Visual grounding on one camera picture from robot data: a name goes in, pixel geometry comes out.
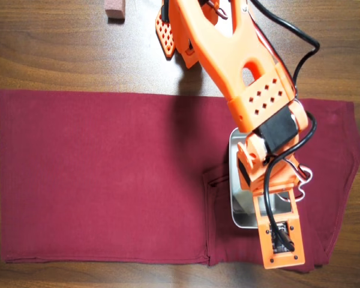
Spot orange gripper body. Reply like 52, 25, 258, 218
236, 140, 301, 197

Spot rectangular metal tray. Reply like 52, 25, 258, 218
227, 127, 293, 230

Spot maroon cloth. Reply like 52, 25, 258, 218
0, 89, 360, 273

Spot reddish brown block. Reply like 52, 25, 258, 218
104, 0, 127, 20

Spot white and red servo wires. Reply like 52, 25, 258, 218
283, 158, 315, 202

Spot black camera circuit board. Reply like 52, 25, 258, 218
268, 221, 295, 256

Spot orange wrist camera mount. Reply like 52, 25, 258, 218
251, 186, 306, 270

